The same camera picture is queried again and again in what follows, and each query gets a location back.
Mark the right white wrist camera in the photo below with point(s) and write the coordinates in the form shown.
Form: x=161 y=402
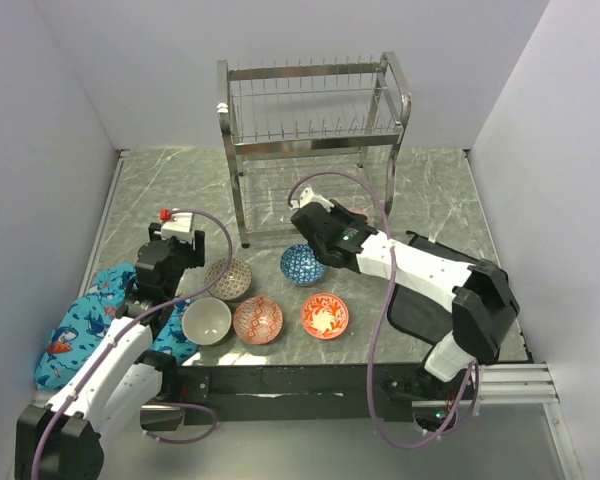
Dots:
x=307 y=196

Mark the blue triangle pattern bowl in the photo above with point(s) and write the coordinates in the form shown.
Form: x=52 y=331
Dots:
x=300 y=265

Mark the orange floral pattern bowl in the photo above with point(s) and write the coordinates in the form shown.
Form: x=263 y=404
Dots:
x=325 y=316

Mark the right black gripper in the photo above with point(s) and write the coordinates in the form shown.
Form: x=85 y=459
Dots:
x=340 y=211

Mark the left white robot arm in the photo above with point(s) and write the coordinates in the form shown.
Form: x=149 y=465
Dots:
x=64 y=439

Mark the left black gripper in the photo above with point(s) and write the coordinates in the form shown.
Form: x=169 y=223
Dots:
x=194 y=251

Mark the blue shark print cloth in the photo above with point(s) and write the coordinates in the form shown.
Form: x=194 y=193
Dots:
x=87 y=321

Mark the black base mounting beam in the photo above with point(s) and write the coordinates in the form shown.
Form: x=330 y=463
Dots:
x=309 y=392

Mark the black microfibre cloth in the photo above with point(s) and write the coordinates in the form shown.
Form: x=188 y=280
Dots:
x=415 y=315

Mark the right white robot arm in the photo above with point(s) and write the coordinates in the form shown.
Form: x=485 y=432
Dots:
x=426 y=274

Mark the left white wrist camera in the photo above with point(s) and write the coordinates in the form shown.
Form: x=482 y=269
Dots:
x=176 y=225

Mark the plain white grey bowl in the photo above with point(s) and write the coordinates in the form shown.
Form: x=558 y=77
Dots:
x=206 y=321

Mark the red geometric pattern bowl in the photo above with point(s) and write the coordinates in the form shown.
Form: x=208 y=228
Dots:
x=258 y=320

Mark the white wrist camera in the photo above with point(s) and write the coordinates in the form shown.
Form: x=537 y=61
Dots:
x=176 y=225
x=307 y=196

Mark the black white leaf bowl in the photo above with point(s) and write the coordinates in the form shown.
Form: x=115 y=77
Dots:
x=360 y=212

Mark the steel two-tier dish rack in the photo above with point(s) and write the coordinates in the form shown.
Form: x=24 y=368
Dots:
x=283 y=121

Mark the brown floral pattern bowl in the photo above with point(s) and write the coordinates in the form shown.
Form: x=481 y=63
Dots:
x=234 y=283

